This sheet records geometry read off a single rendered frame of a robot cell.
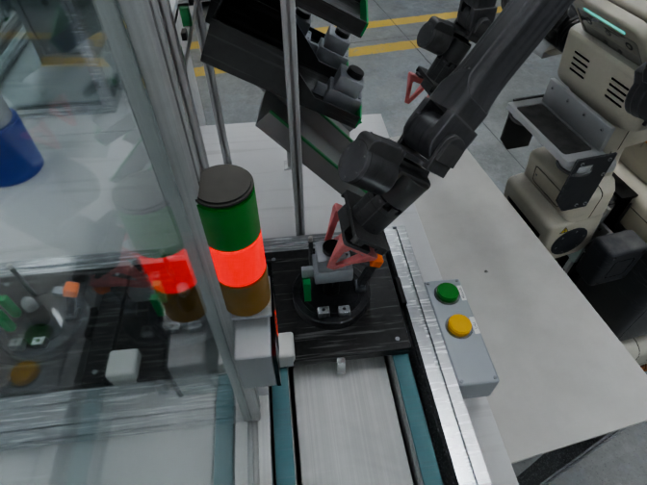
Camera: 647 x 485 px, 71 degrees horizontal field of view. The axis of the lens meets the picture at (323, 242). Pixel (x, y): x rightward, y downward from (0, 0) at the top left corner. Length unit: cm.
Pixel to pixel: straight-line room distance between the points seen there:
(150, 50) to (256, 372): 33
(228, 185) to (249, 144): 100
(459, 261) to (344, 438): 49
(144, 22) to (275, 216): 87
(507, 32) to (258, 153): 84
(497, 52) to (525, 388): 59
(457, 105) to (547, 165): 77
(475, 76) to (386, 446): 55
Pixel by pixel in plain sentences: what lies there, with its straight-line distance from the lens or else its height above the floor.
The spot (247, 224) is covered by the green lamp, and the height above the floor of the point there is 139.
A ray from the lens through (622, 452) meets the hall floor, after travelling 201.
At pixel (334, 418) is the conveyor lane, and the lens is 78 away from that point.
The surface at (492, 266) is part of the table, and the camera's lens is 108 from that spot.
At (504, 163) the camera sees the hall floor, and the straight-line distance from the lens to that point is 286.
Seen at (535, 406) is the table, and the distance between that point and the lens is 93.
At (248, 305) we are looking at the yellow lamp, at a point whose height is 128.
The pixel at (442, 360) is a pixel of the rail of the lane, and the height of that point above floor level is 96.
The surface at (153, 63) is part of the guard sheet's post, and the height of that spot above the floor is 152.
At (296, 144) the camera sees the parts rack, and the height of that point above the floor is 117.
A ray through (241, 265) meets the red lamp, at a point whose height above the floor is 134.
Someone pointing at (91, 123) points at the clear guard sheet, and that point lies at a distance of 22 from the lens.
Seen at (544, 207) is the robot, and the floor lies 80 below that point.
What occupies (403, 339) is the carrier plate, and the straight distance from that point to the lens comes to 79.
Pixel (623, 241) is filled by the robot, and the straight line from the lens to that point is 145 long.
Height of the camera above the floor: 165
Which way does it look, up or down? 48 degrees down
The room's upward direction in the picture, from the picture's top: straight up
